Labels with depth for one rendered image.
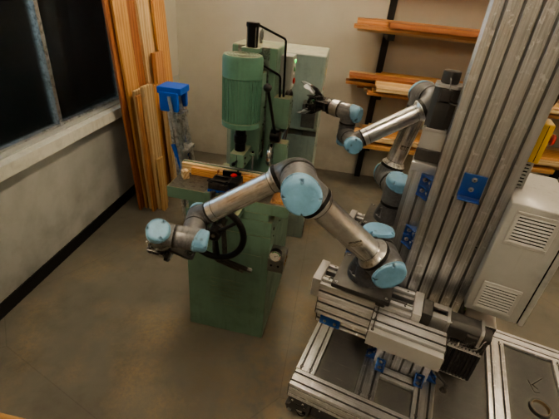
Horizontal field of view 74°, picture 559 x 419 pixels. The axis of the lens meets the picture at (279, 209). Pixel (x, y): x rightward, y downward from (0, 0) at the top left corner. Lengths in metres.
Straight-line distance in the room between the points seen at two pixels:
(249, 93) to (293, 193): 0.72
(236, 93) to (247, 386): 1.44
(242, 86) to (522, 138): 1.04
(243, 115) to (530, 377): 1.89
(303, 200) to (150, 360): 1.46
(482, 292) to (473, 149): 0.54
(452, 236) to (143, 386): 1.60
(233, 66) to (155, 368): 1.55
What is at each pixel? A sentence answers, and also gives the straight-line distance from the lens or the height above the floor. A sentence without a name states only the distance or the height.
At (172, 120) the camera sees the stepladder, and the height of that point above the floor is 0.96.
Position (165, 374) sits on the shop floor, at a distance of 2.19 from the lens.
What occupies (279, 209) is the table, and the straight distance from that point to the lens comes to 1.72.
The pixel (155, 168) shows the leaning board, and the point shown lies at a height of 0.39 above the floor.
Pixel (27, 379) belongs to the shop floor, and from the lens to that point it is 2.37.
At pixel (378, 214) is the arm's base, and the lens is 1.91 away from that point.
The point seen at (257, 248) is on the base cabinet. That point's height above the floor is 0.64.
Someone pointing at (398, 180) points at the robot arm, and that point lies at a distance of 1.82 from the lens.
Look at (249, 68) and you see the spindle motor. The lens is 1.64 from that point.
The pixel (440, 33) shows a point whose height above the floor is 1.55.
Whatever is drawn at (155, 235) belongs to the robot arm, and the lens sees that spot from 1.19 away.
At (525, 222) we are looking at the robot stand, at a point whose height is 1.18.
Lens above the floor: 1.76
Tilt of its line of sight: 31 degrees down
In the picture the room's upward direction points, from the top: 6 degrees clockwise
